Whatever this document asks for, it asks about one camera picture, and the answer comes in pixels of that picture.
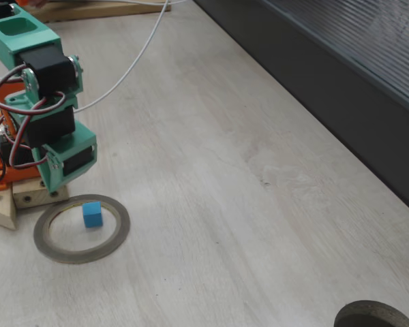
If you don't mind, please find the small blue cube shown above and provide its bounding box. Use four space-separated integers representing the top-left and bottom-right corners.
82 200 104 228

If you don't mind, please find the long light wooden plank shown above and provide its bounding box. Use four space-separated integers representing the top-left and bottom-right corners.
12 176 70 209

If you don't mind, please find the light wooden wedge block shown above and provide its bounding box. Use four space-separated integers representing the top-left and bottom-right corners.
0 189 18 232

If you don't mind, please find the brown wooden board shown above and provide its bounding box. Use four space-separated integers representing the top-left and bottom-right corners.
27 0 172 24

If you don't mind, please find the frosted grey-framed desk partition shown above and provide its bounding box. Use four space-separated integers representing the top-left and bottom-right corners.
194 0 409 221

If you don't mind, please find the red white black servo wire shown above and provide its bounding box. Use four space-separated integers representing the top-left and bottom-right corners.
0 66 67 170

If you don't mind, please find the grey ring of tape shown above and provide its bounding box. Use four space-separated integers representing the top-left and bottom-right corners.
33 193 131 265

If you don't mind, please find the white USB cable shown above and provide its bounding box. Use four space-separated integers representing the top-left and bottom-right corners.
71 0 187 113

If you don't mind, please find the round desk cable hole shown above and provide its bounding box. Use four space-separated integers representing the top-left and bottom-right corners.
333 299 409 327

